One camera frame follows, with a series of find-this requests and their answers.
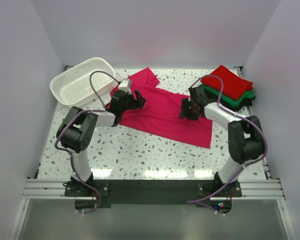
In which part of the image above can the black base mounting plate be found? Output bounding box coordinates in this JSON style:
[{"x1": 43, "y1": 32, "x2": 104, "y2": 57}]
[{"x1": 64, "y1": 178, "x2": 242, "y2": 210}]

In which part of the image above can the folded green t-shirt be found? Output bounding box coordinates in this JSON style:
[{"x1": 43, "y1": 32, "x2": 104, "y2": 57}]
[{"x1": 200, "y1": 84, "x2": 255, "y2": 104}]

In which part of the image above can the white perforated plastic basket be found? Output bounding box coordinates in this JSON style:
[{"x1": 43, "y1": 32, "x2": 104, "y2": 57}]
[{"x1": 49, "y1": 57, "x2": 116, "y2": 108}]

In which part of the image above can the folded black t-shirt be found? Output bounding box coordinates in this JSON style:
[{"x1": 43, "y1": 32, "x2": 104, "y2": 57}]
[{"x1": 205, "y1": 90, "x2": 255, "y2": 112}]

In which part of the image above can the magenta pink t-shirt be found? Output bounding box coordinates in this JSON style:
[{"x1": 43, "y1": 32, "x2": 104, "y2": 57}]
[{"x1": 120, "y1": 67, "x2": 213, "y2": 149}]

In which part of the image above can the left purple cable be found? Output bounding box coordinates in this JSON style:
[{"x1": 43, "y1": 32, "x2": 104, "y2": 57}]
[{"x1": 54, "y1": 71, "x2": 121, "y2": 215}]

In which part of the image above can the aluminium frame rail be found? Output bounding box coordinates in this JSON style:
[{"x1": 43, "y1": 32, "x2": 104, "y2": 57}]
[{"x1": 21, "y1": 179, "x2": 285, "y2": 201}]

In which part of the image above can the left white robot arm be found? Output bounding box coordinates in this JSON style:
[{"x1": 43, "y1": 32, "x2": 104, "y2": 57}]
[{"x1": 54, "y1": 90, "x2": 146, "y2": 196}]

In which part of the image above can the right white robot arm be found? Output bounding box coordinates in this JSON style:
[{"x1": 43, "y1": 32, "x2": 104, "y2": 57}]
[{"x1": 179, "y1": 86, "x2": 268, "y2": 197}]

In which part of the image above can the folded red t-shirt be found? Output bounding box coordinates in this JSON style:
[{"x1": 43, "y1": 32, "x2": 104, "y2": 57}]
[{"x1": 200, "y1": 65, "x2": 253, "y2": 101}]

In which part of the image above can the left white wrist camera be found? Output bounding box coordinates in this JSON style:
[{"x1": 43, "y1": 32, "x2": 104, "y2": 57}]
[{"x1": 118, "y1": 78, "x2": 132, "y2": 95}]

